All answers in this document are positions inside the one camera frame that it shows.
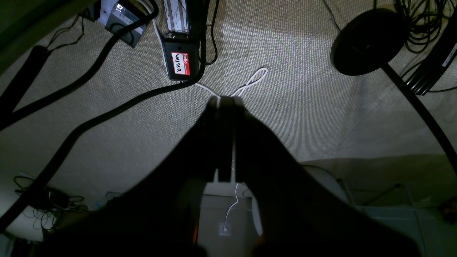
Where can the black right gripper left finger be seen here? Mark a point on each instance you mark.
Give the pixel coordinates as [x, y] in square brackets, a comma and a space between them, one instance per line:
[157, 217]

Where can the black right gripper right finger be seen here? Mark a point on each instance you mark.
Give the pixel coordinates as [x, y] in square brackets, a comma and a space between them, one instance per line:
[299, 216]

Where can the black box with name tag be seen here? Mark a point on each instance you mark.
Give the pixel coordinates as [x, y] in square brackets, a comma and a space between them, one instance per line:
[181, 58]

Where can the round black stand base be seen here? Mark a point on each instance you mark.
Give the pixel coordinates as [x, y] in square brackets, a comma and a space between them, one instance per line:
[369, 41]

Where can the grey electronics box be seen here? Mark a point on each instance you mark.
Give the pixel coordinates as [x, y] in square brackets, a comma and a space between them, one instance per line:
[117, 14]

